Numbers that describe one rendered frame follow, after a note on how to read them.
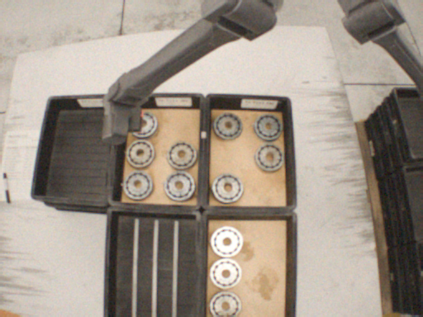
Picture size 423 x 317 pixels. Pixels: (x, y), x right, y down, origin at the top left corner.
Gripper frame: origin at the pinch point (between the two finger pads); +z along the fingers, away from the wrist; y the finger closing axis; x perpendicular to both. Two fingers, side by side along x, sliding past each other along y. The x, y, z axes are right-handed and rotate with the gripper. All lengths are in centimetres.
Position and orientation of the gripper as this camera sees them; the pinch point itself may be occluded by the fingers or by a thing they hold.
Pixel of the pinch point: (128, 130)
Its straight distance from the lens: 104.7
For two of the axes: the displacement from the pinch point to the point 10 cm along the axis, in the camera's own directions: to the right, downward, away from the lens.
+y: 10.0, 0.3, 0.0
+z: -0.1, 3.0, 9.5
